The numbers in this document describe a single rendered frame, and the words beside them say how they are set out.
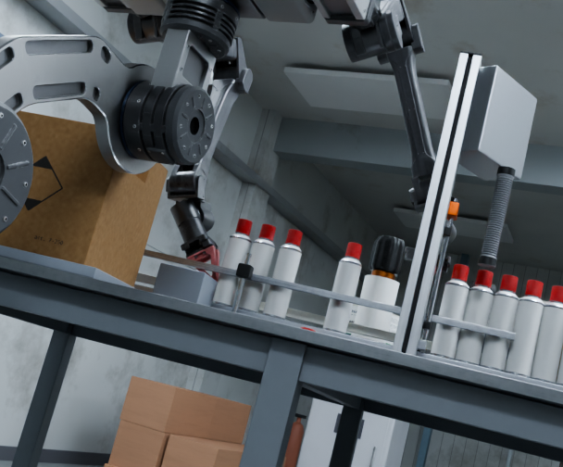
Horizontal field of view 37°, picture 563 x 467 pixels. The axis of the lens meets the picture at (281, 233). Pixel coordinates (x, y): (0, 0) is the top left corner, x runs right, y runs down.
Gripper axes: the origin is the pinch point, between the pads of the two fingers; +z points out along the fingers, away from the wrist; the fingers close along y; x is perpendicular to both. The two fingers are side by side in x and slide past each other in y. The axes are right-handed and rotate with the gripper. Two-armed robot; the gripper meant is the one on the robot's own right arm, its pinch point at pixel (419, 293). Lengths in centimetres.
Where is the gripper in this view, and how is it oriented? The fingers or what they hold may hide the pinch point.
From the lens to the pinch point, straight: 188.9
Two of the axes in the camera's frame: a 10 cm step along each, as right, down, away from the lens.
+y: -9.5, -2.1, 2.4
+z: -2.6, 9.5, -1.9
